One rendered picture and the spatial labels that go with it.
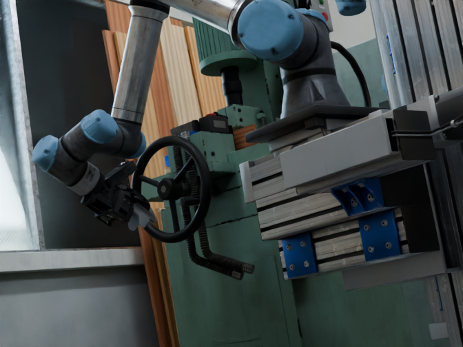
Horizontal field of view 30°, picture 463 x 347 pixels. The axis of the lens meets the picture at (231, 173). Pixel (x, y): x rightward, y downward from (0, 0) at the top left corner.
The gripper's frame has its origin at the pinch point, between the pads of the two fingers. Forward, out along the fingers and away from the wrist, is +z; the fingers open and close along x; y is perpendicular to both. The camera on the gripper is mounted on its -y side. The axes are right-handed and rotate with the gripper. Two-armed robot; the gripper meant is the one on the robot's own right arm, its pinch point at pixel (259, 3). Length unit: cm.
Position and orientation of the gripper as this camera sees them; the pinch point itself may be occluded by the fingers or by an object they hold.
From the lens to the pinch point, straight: 250.9
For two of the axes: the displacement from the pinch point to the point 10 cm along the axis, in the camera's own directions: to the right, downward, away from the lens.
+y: -5.5, -7.3, -4.0
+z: -7.5, 2.3, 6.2
